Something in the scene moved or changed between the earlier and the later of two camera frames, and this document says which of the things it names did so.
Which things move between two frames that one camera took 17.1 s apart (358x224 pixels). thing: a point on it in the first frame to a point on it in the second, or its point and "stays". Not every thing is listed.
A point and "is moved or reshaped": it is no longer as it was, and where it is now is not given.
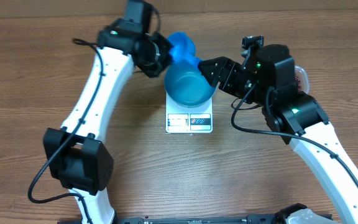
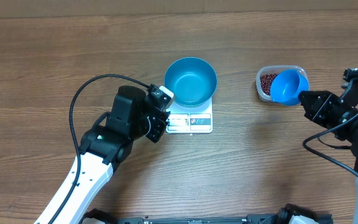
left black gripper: (166, 59) to (160, 126)
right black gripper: (224, 70) to (324, 104)
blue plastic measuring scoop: (183, 48) is moved or reshaped
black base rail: (265, 219) stays
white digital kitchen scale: (198, 119) stays
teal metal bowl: (187, 86) stays
